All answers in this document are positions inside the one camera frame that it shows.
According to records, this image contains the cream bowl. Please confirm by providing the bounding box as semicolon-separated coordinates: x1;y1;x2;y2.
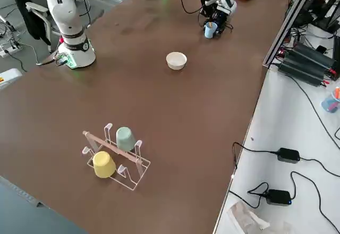
166;52;188;71

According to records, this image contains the blue cup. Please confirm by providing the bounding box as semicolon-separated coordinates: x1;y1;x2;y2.
204;22;218;40

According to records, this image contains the black power supply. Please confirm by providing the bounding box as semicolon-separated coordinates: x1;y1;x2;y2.
291;42;340;82
277;58;329;87

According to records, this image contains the yellow cup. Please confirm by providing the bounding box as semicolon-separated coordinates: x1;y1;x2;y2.
92;151;117;179

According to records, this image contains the black jacket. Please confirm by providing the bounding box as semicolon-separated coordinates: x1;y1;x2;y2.
6;0;51;46

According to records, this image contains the aluminium frame post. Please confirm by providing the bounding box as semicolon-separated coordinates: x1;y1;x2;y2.
262;0;319;69

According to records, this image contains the white power strip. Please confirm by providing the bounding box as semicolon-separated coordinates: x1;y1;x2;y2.
0;45;22;57

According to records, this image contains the black power adapter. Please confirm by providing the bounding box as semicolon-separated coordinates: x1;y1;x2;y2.
277;147;301;164
265;189;292;206

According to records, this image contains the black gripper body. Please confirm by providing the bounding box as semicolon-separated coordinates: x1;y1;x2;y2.
214;12;232;37
199;0;216;19

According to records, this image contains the clear plastic bag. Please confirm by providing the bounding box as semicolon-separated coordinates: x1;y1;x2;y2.
228;200;270;231

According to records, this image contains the white wire cup rack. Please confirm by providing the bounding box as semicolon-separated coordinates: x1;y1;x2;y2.
81;123;151;191

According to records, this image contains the green cup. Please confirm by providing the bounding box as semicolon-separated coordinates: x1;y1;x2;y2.
115;127;137;152

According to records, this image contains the white box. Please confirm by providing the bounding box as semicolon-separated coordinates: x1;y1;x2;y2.
0;68;22;90

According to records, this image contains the base cable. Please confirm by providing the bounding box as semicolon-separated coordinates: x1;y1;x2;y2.
36;54;64;66

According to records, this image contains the grey office chair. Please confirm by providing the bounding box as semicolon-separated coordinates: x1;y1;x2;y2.
25;2;105;54

